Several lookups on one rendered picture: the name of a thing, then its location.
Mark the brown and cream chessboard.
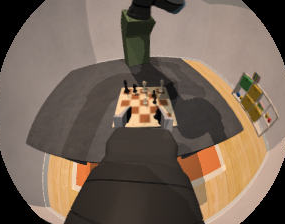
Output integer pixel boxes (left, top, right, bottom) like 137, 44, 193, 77
115, 87, 177, 128

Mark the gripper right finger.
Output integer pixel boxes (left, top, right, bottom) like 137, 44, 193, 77
157, 107, 174, 133

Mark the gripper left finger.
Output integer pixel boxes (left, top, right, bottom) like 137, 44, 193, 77
113, 106, 132, 130

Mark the white pawn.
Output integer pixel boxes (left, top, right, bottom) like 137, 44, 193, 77
143, 97, 148, 105

